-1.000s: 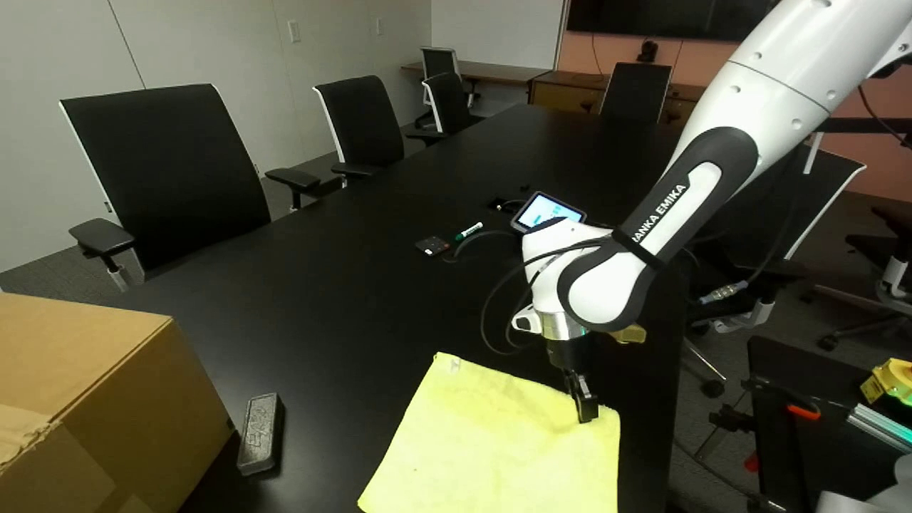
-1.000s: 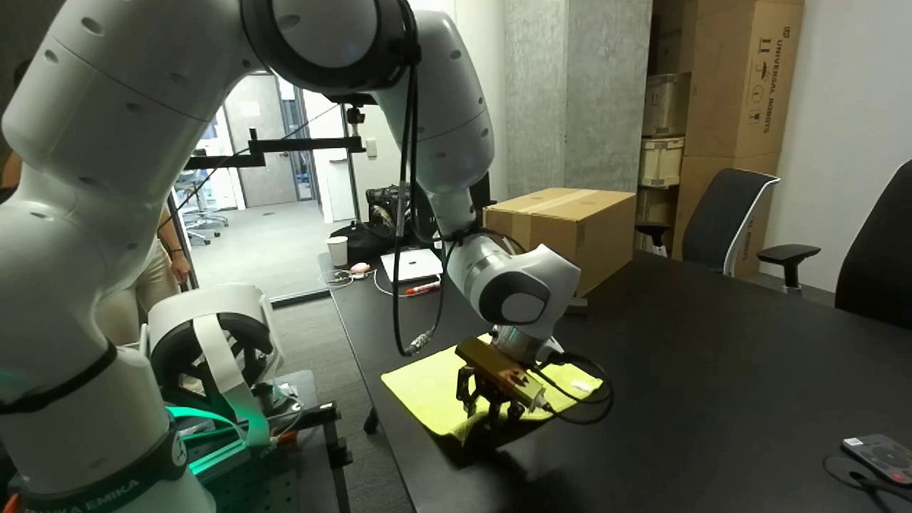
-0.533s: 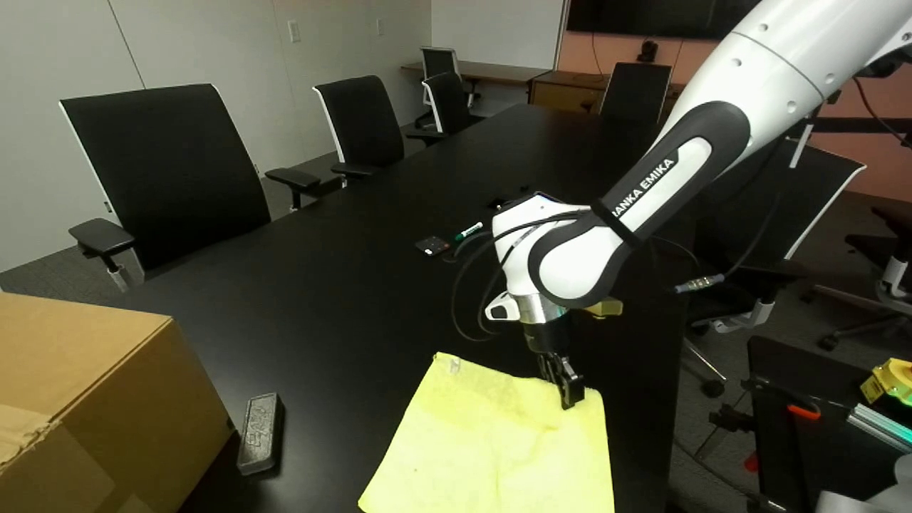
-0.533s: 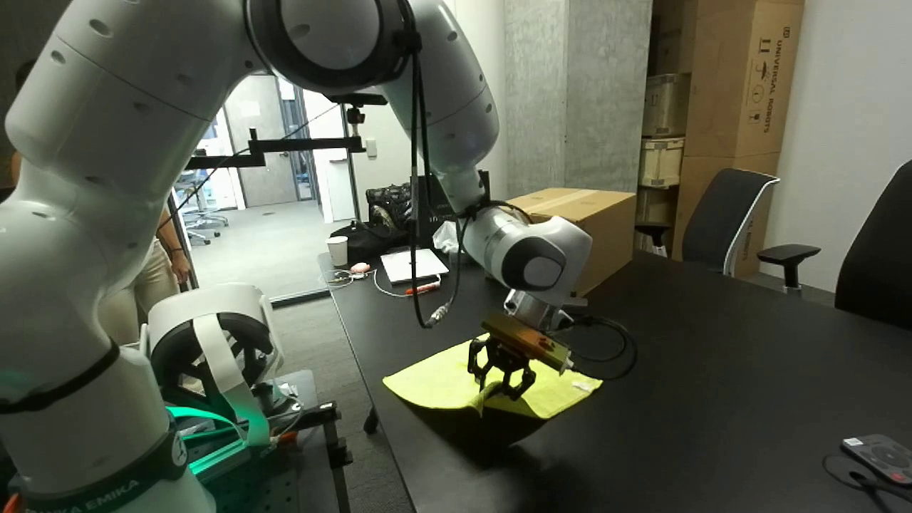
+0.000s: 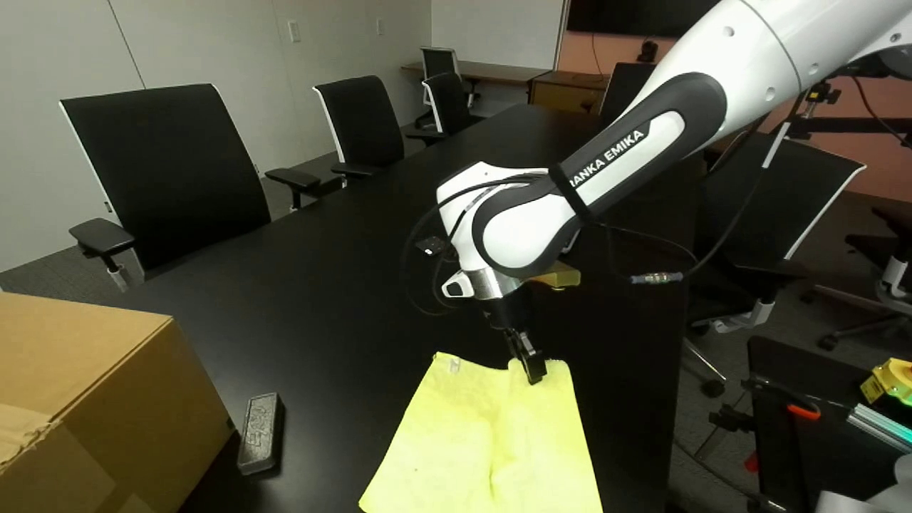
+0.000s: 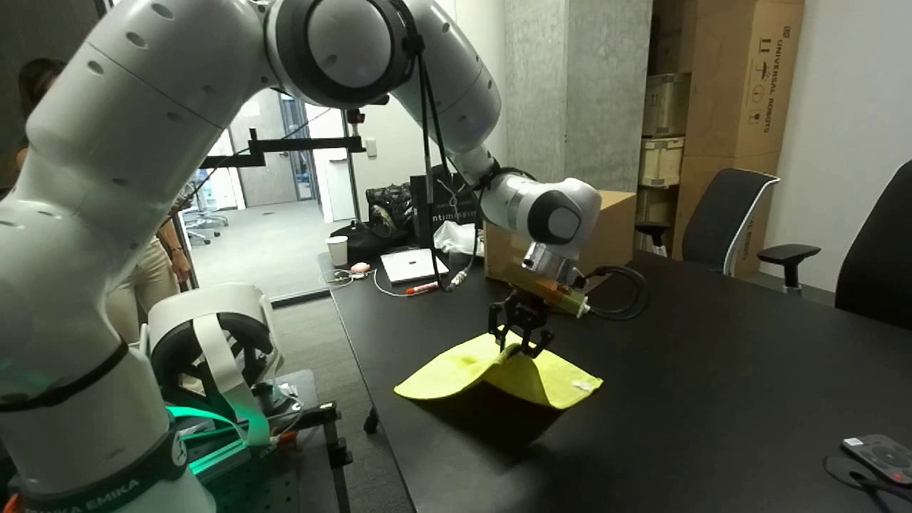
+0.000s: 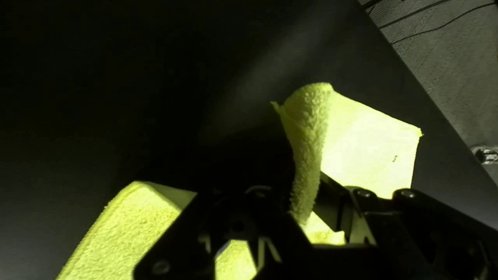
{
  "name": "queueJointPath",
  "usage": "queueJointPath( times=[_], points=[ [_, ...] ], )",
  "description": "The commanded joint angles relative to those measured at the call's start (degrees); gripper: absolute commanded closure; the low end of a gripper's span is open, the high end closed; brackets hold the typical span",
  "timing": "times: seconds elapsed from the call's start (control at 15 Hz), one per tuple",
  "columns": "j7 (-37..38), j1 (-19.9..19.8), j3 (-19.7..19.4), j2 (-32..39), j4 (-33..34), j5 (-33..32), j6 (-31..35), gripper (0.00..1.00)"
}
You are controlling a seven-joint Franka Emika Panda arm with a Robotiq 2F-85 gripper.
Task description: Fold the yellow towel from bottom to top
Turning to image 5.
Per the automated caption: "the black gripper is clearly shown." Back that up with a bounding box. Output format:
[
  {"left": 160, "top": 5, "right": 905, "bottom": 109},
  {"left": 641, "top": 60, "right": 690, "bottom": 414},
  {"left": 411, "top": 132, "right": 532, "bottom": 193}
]
[{"left": 482, "top": 287, "right": 549, "bottom": 387}]

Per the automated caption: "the yellow towel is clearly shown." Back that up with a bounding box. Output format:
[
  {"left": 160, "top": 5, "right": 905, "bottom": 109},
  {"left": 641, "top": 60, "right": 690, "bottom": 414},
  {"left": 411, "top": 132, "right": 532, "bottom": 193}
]
[{"left": 355, "top": 351, "right": 606, "bottom": 513}]

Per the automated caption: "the black white-framed office chair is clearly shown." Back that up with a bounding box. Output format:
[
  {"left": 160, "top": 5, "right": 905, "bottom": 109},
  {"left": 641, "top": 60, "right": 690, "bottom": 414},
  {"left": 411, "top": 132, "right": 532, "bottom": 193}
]
[{"left": 408, "top": 70, "right": 483, "bottom": 149}]

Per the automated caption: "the grey remote control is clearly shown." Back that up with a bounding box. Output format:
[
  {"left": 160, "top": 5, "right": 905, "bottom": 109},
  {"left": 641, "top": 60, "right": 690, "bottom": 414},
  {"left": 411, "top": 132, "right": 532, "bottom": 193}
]
[{"left": 234, "top": 391, "right": 285, "bottom": 478}]

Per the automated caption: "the black stand with orange clamp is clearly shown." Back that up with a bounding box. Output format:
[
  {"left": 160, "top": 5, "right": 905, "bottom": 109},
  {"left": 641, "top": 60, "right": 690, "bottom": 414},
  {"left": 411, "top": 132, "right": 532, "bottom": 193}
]
[{"left": 744, "top": 333, "right": 859, "bottom": 513}]

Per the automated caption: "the armless black office chair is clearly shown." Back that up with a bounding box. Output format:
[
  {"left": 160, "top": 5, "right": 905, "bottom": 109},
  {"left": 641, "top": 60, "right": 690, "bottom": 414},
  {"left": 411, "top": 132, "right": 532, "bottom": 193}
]
[{"left": 597, "top": 60, "right": 661, "bottom": 119}]

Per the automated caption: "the small black office chair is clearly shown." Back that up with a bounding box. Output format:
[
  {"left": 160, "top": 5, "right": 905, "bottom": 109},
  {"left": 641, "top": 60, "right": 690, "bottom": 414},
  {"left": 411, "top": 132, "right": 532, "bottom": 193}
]
[{"left": 419, "top": 45, "right": 460, "bottom": 83}]

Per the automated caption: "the yellow green plastic object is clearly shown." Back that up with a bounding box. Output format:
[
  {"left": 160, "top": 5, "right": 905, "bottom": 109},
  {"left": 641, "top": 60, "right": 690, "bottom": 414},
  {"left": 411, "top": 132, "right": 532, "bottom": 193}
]
[{"left": 858, "top": 355, "right": 912, "bottom": 408}]

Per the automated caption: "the large black office chair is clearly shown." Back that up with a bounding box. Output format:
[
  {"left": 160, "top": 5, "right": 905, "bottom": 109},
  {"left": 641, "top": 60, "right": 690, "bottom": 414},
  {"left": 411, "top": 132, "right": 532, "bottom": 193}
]
[{"left": 57, "top": 83, "right": 272, "bottom": 293}]

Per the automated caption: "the brown cardboard box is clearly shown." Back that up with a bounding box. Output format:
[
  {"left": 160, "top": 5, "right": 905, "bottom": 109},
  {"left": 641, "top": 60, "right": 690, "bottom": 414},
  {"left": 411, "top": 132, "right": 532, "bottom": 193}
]
[{"left": 0, "top": 287, "right": 235, "bottom": 513}]

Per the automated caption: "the black wall screen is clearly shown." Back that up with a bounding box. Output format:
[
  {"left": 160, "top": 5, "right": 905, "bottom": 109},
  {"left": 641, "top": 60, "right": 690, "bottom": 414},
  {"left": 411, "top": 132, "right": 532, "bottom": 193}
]
[{"left": 563, "top": 0, "right": 720, "bottom": 43}]

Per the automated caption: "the black chair with white post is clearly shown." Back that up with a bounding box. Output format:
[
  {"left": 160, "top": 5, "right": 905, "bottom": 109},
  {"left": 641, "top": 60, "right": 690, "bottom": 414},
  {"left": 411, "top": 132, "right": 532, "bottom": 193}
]
[{"left": 814, "top": 199, "right": 912, "bottom": 352}]

